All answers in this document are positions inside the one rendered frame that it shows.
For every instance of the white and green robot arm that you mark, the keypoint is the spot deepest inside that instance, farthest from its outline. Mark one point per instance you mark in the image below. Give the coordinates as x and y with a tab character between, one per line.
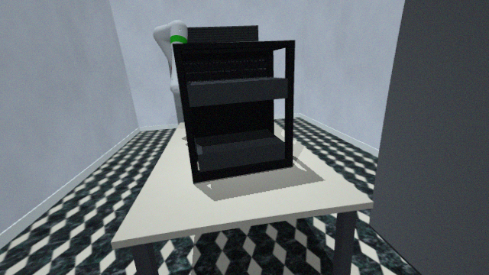
179	34

